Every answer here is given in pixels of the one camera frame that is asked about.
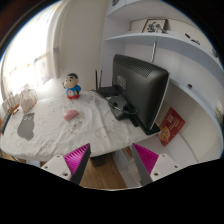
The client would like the cartoon boy figurine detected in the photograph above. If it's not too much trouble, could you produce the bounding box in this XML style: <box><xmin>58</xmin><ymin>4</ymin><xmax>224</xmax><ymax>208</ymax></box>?
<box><xmin>63</xmin><ymin>73</ymin><xmax>81</xmax><ymax>100</ymax></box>

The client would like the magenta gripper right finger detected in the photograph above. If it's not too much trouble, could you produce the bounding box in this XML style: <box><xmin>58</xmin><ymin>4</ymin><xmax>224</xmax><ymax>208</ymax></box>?
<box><xmin>130</xmin><ymin>143</ymin><xmax>181</xmax><ymax>186</ymax></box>

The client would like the white wall shelf unit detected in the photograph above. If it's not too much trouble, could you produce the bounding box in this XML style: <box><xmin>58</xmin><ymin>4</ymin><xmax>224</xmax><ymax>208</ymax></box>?
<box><xmin>101</xmin><ymin>0</ymin><xmax>224</xmax><ymax>164</ymax></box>

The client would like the pink computer mouse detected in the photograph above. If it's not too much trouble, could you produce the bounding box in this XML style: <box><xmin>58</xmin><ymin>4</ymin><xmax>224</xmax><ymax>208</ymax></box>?
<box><xmin>63</xmin><ymin>109</ymin><xmax>78</xmax><ymax>121</ymax></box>

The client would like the grey cat mouse pad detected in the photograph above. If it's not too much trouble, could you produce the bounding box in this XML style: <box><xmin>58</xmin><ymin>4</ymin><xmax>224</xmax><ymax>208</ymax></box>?
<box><xmin>17</xmin><ymin>113</ymin><xmax>35</xmax><ymax>140</ymax></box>

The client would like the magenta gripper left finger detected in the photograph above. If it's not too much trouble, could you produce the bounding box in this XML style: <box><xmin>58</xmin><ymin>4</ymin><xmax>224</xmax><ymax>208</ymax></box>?
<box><xmin>41</xmin><ymin>143</ymin><xmax>92</xmax><ymax>186</ymax></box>

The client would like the white tied plastic bag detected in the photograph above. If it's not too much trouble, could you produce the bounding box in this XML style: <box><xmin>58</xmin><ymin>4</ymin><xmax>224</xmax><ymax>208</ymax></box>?
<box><xmin>20</xmin><ymin>86</ymin><xmax>38</xmax><ymax>114</ymax></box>

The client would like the white window curtain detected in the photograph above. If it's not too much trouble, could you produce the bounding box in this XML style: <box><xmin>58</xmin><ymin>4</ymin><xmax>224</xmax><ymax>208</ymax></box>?
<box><xmin>47</xmin><ymin>0</ymin><xmax>69</xmax><ymax>79</ymax></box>

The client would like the black monitor cable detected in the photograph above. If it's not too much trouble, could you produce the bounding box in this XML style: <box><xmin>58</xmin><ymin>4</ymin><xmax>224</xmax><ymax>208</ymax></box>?
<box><xmin>107</xmin><ymin>96</ymin><xmax>138</xmax><ymax>116</ymax></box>

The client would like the black computer monitor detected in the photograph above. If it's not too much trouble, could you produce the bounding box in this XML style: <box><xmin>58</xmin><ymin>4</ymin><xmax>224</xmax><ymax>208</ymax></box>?
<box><xmin>108</xmin><ymin>54</ymin><xmax>169</xmax><ymax>135</ymax></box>

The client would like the white patterned tablecloth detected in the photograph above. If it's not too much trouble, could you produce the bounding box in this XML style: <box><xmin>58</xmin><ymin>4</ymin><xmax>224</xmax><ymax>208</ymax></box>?
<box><xmin>0</xmin><ymin>91</ymin><xmax>149</xmax><ymax>161</ymax></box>

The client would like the red printed box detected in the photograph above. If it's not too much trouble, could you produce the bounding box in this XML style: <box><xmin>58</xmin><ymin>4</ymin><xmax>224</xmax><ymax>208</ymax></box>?
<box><xmin>159</xmin><ymin>107</ymin><xmax>185</xmax><ymax>146</ymax></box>

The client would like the framed picture on shelf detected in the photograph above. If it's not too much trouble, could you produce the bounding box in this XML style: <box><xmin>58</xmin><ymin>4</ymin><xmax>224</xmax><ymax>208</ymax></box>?
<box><xmin>142</xmin><ymin>19</ymin><xmax>168</xmax><ymax>33</ymax></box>

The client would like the black wifi router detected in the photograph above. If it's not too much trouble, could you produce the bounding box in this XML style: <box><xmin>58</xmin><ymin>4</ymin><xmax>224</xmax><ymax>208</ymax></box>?
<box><xmin>95</xmin><ymin>72</ymin><xmax>118</xmax><ymax>97</ymax></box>

